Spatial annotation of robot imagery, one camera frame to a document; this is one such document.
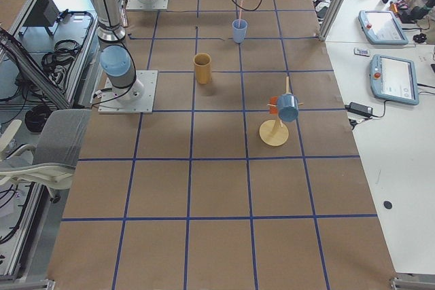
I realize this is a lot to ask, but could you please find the pink chopstick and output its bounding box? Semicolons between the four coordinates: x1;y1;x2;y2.
237;0;243;29

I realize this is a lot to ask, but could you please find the light blue plastic cup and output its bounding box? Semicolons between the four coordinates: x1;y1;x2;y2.
232;19;248;43

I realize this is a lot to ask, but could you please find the bamboo chopstick holder cup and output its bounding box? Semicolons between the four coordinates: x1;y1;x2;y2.
193;53;211;84

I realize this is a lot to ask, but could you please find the orange cup on tree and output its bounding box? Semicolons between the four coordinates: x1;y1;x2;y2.
268;96;278;115

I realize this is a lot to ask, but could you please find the blue cup on tree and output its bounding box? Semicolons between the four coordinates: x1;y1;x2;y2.
277;93;299;122

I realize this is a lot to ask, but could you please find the teach pendant tablet far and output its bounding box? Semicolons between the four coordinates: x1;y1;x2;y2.
358;10;408;46

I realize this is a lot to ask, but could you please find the teach pendant tablet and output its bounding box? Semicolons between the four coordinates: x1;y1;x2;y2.
358;10;408;46
369;54;419;105

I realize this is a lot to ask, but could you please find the black power adapter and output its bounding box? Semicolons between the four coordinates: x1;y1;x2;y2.
345;102;373;118

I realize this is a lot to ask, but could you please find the teach pendant tablet near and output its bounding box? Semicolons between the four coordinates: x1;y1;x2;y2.
369;54;419;105

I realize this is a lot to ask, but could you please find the grey office chair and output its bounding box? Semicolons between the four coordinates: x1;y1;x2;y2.
1;109;91;203

